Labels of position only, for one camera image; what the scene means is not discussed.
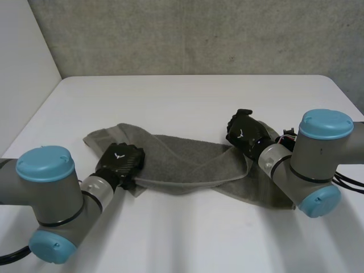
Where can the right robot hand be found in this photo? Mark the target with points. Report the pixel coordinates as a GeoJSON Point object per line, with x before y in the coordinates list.
{"type": "Point", "coordinates": [247, 135]}

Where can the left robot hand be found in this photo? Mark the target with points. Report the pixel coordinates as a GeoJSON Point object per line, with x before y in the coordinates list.
{"type": "Point", "coordinates": [120, 163]}

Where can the grey towel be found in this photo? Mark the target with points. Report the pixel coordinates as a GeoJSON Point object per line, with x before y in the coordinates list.
{"type": "Point", "coordinates": [182, 159]}

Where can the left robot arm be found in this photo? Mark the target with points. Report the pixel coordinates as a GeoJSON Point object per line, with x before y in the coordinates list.
{"type": "Point", "coordinates": [51, 204]}

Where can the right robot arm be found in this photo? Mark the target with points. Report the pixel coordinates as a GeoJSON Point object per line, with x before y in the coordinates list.
{"type": "Point", "coordinates": [311, 165]}

